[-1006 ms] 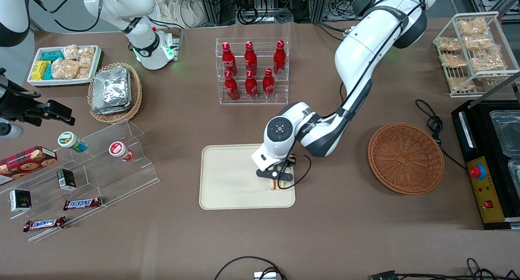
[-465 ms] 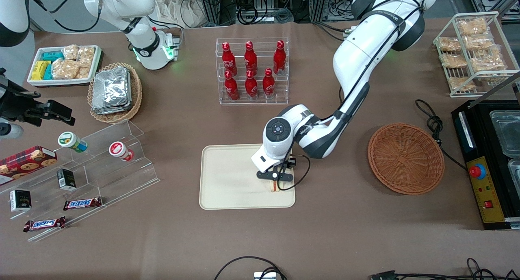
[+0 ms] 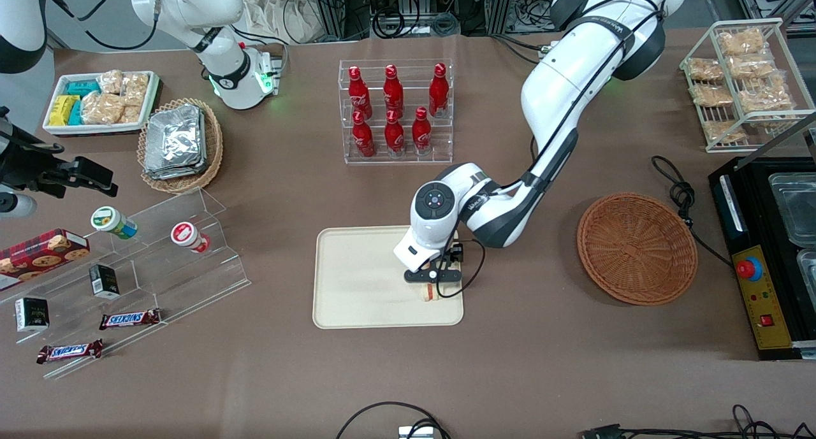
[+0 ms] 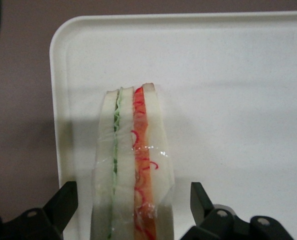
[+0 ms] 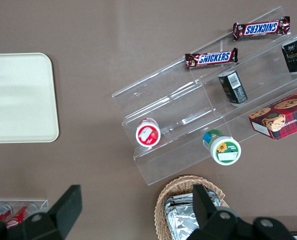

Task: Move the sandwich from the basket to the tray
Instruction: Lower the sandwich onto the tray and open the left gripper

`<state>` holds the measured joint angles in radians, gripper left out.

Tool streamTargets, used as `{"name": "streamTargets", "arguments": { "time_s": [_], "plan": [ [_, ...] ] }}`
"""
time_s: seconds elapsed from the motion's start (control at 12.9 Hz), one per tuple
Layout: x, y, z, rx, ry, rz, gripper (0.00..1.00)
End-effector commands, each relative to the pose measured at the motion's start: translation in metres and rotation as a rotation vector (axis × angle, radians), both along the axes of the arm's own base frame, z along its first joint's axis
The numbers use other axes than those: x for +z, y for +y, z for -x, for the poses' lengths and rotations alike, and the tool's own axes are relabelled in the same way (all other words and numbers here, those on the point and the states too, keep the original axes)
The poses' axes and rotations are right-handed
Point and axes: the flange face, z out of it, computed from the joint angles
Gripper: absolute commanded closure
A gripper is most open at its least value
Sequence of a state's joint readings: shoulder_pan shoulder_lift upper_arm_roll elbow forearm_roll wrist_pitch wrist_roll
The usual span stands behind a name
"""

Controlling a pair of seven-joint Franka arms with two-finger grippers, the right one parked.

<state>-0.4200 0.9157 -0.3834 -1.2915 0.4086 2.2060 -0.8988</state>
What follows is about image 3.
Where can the oval tan wicker basket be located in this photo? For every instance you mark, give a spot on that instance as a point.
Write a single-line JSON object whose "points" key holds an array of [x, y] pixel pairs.
{"points": [[213, 152]]}

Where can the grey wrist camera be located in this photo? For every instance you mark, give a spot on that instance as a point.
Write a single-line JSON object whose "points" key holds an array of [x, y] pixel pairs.
{"points": [[16, 205], [411, 251]]}

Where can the red cola bottle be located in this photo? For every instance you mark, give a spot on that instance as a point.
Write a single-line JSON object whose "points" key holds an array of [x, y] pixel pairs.
{"points": [[438, 92], [421, 133], [358, 95], [393, 92], [394, 136], [363, 139]]}

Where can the Snickers chocolate bar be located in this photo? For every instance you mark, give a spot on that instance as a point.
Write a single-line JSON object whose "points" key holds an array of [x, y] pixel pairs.
{"points": [[69, 351], [129, 319]]}

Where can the red-lidded cup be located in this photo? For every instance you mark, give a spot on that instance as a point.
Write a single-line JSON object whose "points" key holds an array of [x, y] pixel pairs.
{"points": [[183, 234]]}

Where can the silver foil packet stack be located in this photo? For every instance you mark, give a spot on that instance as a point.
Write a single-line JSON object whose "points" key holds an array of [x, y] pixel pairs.
{"points": [[175, 143]]}

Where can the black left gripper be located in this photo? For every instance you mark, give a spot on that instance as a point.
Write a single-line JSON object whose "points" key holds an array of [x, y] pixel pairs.
{"points": [[454, 253]]}

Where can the aluminium frame post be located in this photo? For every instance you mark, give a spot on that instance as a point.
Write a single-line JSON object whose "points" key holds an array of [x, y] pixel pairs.
{"points": [[500, 6], [331, 6]]}

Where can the bagged tan snack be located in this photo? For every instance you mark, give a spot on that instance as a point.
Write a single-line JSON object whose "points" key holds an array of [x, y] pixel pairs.
{"points": [[131, 114], [723, 131], [752, 65], [712, 95], [705, 70], [765, 96], [136, 86], [741, 42], [111, 81], [101, 109]]}

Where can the triangular sandwich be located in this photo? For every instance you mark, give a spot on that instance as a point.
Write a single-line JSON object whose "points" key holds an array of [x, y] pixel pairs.
{"points": [[430, 292]]}

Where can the beige cloth bag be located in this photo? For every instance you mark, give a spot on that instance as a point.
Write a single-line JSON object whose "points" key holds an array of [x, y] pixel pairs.
{"points": [[280, 15]]}

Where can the green-lidded cup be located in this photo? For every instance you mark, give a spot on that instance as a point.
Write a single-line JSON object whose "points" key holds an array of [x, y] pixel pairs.
{"points": [[105, 219]]}

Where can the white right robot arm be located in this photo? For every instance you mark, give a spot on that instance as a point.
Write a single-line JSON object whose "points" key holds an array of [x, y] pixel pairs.
{"points": [[191, 6]]}

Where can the yellow snack pack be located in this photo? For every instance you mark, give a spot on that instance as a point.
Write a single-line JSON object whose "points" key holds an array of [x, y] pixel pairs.
{"points": [[60, 111]]}

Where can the teal snack pack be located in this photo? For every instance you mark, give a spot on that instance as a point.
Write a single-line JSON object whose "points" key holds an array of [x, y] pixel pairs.
{"points": [[83, 87], [76, 113]]}

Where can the red plaid cookie box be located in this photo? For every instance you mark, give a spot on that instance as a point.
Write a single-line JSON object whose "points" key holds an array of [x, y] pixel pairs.
{"points": [[38, 254]]}

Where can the clear plastic container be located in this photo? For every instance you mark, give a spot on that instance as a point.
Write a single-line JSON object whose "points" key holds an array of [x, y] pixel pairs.
{"points": [[808, 270], [797, 209]]}

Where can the black machine with yellow panel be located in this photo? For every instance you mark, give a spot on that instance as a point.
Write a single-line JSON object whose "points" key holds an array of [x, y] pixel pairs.
{"points": [[768, 305]]}

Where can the small silver device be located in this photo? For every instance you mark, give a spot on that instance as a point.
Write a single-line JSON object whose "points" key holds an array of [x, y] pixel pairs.
{"points": [[415, 433]]}

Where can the small black box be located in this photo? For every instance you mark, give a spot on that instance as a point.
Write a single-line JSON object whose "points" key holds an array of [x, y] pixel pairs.
{"points": [[32, 315], [103, 281]]}

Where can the clear acrylic bottle rack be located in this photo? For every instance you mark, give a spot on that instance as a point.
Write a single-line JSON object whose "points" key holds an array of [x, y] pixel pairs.
{"points": [[408, 155]]}

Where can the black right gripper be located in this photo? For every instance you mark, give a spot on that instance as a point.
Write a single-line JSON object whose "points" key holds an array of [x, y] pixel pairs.
{"points": [[39, 170]]}

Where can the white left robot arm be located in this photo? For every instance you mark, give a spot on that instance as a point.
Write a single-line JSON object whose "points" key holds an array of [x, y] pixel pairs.
{"points": [[561, 88]]}

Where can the white rectangular snack tray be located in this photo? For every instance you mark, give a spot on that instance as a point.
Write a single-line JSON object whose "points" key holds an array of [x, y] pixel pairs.
{"points": [[54, 130]]}

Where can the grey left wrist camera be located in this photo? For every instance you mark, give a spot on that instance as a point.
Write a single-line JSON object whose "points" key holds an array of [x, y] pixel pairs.
{"points": [[411, 251]]}

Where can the grey metal bar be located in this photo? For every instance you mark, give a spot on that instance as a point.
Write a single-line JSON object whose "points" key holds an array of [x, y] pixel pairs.
{"points": [[784, 133]]}

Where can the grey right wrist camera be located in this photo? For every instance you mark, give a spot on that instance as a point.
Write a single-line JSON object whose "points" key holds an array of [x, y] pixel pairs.
{"points": [[16, 205]]}

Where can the round brown wicker basket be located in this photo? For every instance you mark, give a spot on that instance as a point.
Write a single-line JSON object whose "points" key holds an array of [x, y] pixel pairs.
{"points": [[637, 248]]}

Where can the red emergency stop button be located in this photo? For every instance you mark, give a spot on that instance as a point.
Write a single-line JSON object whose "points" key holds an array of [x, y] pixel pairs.
{"points": [[750, 269]]}

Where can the cream plastic tray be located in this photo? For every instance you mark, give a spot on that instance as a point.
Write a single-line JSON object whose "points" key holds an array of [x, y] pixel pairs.
{"points": [[357, 280]]}

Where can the clear acrylic stepped shelf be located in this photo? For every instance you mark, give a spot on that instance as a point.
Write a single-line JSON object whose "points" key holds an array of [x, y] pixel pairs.
{"points": [[166, 280]]}

